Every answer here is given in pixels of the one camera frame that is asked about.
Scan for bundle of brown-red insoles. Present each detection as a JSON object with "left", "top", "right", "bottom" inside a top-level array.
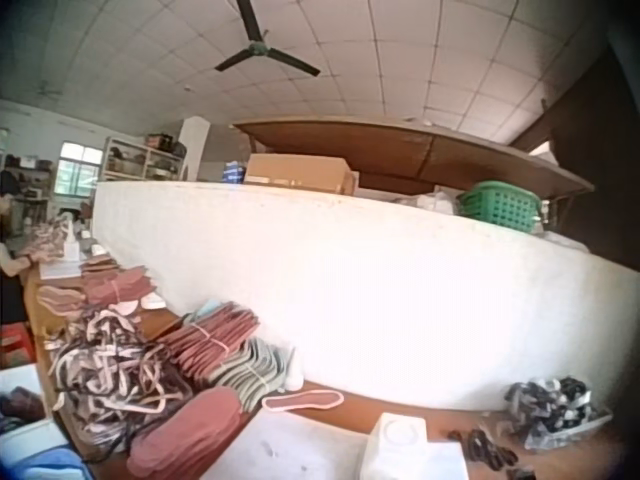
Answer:
[{"left": 79, "top": 253, "right": 159, "bottom": 307}]

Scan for black ceiling fan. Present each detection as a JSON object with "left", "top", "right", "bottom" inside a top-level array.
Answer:
[{"left": 214, "top": 0, "right": 322, "bottom": 78}]

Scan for white partition board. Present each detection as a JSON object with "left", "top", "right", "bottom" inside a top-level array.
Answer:
[{"left": 92, "top": 179, "right": 640, "bottom": 414}]

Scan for red plastic stool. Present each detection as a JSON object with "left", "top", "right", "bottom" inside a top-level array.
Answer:
[{"left": 0, "top": 322, "right": 37, "bottom": 367}]

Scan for heap of striped shoe straps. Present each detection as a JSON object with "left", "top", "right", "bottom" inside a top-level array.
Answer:
[{"left": 49, "top": 307, "right": 194, "bottom": 446}]

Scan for dark strap pieces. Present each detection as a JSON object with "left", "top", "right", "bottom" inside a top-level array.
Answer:
[{"left": 447, "top": 425, "right": 537, "bottom": 480}]

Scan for blue striped packet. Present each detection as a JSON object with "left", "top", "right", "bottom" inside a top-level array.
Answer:
[{"left": 220, "top": 160, "right": 246, "bottom": 184}]

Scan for stack of pink insoles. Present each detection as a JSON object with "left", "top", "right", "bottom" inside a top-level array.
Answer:
[{"left": 35, "top": 285, "right": 89, "bottom": 317}]

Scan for brown wooden shelf board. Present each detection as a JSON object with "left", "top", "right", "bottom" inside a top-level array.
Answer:
[{"left": 232, "top": 117, "right": 596, "bottom": 200}]

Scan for stack of red insoles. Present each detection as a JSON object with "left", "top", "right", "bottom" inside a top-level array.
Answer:
[{"left": 125, "top": 385, "right": 245, "bottom": 480}]

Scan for window with bars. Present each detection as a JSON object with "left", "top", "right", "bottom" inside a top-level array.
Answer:
[{"left": 53, "top": 141, "right": 104, "bottom": 196}]

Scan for brown cardboard box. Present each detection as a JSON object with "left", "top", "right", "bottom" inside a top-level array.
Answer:
[{"left": 242, "top": 153, "right": 360, "bottom": 196}]

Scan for white plastic bags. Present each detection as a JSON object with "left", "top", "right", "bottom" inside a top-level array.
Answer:
[{"left": 394, "top": 185, "right": 469, "bottom": 217}]

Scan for bundle of grey insoles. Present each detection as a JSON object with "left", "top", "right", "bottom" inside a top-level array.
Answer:
[{"left": 209, "top": 337, "right": 296, "bottom": 412}]

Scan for bundle of dark red insoles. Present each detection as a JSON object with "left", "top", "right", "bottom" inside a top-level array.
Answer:
[{"left": 158, "top": 299, "right": 262, "bottom": 387}]

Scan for white spray bottle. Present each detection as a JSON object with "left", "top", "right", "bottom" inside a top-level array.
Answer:
[{"left": 62, "top": 219, "right": 81, "bottom": 262}]

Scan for green plastic basket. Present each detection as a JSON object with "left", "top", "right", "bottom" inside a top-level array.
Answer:
[{"left": 457, "top": 180, "right": 544, "bottom": 234}]

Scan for white storage shelf with goods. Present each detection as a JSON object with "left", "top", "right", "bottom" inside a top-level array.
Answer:
[{"left": 101, "top": 133, "right": 188, "bottom": 182}]

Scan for white paper sheet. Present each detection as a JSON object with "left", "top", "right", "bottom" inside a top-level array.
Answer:
[{"left": 39, "top": 258, "right": 85, "bottom": 281}]

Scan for blue cloth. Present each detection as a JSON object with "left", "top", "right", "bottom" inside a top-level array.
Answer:
[{"left": 14, "top": 444, "right": 96, "bottom": 480}]

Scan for white work board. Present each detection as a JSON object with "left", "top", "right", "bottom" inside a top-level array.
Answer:
[{"left": 197, "top": 409, "right": 384, "bottom": 480}]

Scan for white square container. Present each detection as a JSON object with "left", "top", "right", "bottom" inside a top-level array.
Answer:
[{"left": 360, "top": 411, "right": 469, "bottom": 480}]

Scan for single pink-edged red insole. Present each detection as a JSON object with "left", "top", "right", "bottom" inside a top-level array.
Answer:
[{"left": 261, "top": 389, "right": 345, "bottom": 413}]

